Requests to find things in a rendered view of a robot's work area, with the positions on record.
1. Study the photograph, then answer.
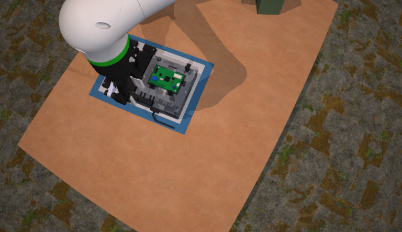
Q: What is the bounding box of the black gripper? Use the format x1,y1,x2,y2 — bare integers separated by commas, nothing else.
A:
104,47,145,106

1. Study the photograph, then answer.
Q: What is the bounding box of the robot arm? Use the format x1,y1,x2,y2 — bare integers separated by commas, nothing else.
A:
59,0,177,77

